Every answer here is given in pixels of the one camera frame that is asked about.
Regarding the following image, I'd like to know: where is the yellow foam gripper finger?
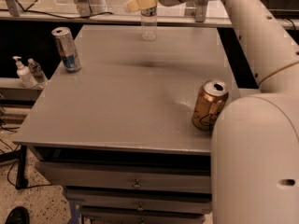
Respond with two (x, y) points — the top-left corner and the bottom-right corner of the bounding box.
(124, 0), (158, 12)

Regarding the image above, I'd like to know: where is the clear plastic water bottle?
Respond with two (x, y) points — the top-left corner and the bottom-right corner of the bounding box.
(141, 7), (157, 41)

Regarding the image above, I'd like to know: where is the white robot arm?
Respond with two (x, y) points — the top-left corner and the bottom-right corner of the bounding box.
(125, 0), (299, 224)

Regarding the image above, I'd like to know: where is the small clear plastic bottle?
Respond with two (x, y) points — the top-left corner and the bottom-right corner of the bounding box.
(28, 59), (48, 88)

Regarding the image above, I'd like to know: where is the white pump dispenser bottle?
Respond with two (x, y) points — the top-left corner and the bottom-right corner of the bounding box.
(13, 56), (37, 88)

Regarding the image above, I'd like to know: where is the silver blue energy drink can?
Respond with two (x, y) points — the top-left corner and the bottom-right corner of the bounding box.
(51, 27), (81, 73)

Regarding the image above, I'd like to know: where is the gold soda can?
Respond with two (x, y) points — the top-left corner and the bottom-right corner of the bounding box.
(192, 79), (229, 132)

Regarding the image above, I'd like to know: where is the grey drawer cabinet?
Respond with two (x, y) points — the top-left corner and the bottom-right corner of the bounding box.
(12, 24), (242, 224)

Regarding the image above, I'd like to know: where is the top grey drawer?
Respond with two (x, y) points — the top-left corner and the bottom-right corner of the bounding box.
(36, 161), (211, 194)

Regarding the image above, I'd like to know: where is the grey drawer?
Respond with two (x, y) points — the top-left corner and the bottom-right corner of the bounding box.
(81, 206), (206, 224)
(64, 189), (211, 214)
(36, 161), (211, 194)

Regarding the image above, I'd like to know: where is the middle grey drawer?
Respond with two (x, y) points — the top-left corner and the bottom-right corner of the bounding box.
(64, 189), (211, 214)

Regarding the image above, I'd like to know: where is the black stand leg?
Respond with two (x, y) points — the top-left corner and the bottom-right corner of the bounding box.
(16, 146), (28, 189)

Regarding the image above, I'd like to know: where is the bottom grey drawer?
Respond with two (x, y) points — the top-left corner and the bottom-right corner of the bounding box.
(81, 206), (206, 224)

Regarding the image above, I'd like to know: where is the black shoe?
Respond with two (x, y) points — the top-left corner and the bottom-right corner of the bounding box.
(5, 206), (30, 224)

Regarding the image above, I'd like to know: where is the black cable on ledge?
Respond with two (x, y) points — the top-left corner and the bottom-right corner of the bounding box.
(0, 0), (115, 20)

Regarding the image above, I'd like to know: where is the grey metal window rail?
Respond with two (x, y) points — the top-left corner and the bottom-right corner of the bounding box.
(0, 10), (299, 30)

